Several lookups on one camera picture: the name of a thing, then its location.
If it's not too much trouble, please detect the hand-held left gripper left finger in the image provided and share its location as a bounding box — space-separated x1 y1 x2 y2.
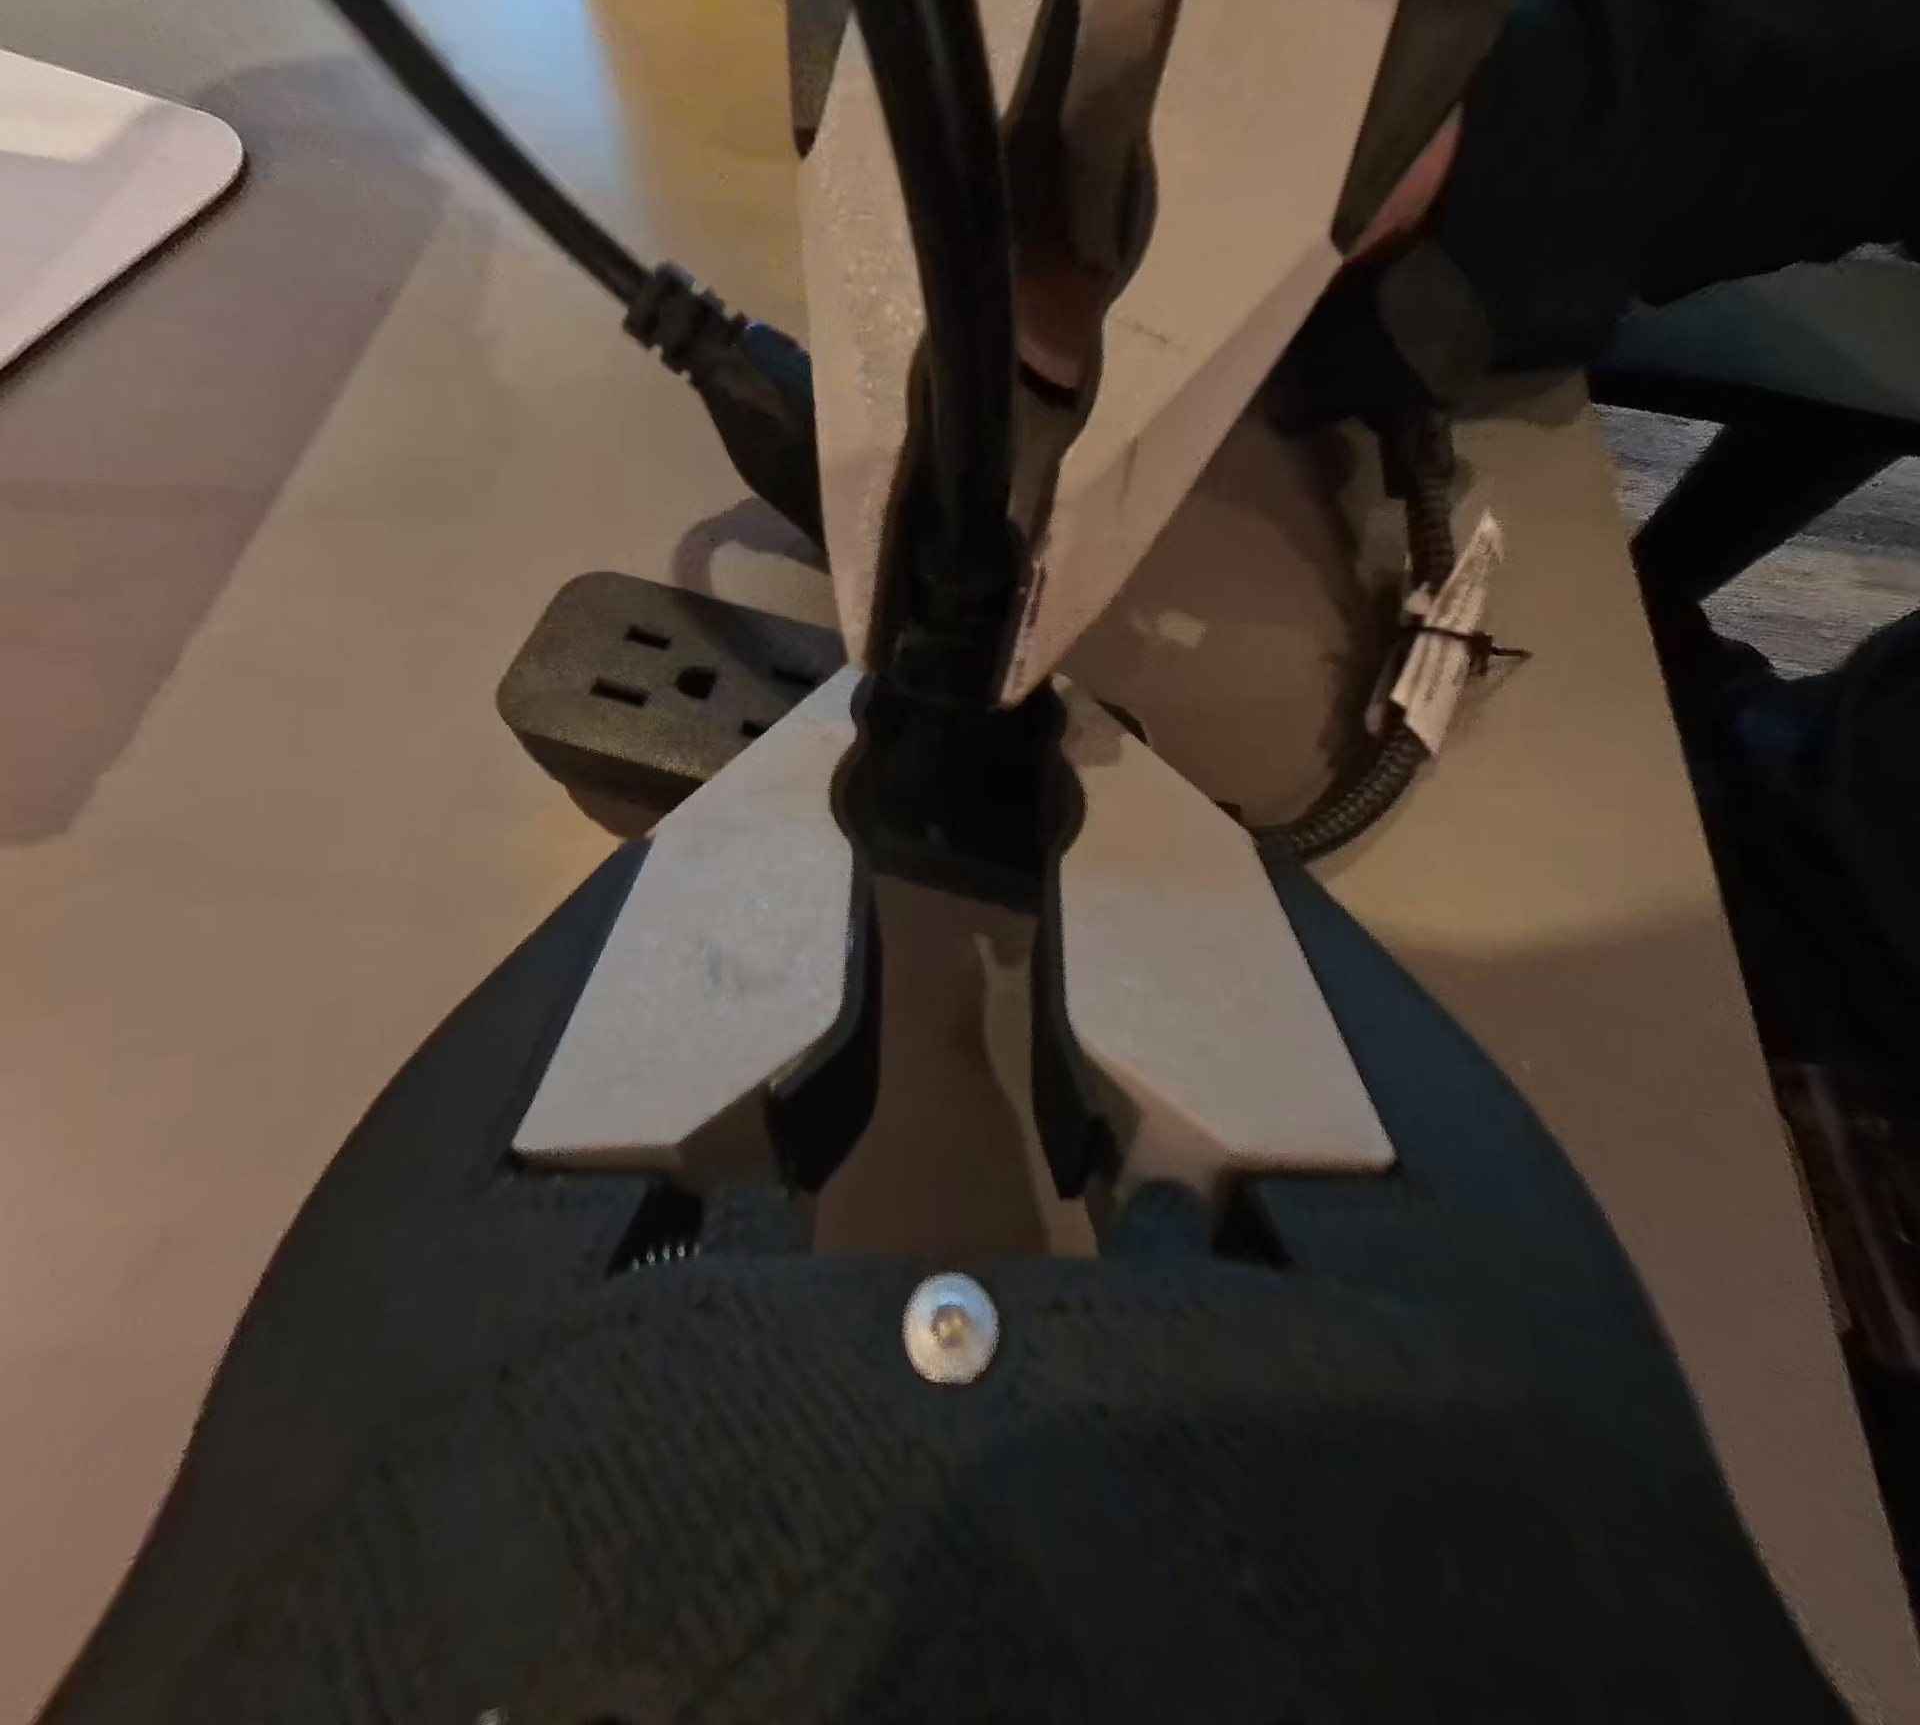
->
512 672 884 1197

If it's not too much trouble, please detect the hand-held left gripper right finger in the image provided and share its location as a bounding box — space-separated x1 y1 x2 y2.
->
1032 690 1399 1205

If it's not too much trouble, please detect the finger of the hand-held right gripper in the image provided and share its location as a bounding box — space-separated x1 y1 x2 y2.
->
795 0 1084 707
997 0 1428 715

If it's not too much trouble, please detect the short black extension cord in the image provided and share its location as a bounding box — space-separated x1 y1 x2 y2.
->
784 0 1054 709
178 0 825 537

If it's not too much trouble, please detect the black power strip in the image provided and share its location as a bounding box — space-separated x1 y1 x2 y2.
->
498 572 1089 889

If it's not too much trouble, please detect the person's right forearm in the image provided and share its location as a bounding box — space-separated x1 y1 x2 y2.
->
1380 0 1920 380

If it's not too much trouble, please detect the person's right hand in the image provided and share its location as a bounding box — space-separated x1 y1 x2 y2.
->
1020 124 1469 398

